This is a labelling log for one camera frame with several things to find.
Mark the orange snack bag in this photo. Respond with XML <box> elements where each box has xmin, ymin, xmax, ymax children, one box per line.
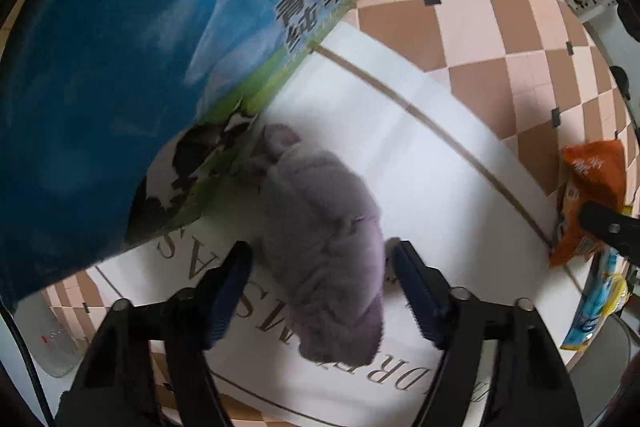
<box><xmin>549</xmin><ymin>140</ymin><xmax>626</xmax><ymax>267</ymax></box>

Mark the purple plush toy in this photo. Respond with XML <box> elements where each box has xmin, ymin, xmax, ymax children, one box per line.
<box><xmin>250</xmin><ymin>124</ymin><xmax>385</xmax><ymax>366</ymax></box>

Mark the yellow snack packet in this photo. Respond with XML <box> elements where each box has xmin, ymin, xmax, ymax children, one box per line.
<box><xmin>602</xmin><ymin>274</ymin><xmax>629</xmax><ymax>317</ymax></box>

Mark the blue white stick packet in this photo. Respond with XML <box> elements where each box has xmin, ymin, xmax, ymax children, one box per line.
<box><xmin>561</xmin><ymin>247</ymin><xmax>618</xmax><ymax>351</ymax></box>

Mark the checkered round table mat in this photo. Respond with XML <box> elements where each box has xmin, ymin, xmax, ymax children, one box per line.
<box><xmin>41</xmin><ymin>0</ymin><xmax>632</xmax><ymax>427</ymax></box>

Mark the brown cardboard box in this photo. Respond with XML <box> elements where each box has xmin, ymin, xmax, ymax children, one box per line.
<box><xmin>1</xmin><ymin>0</ymin><xmax>354</xmax><ymax>308</ymax></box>

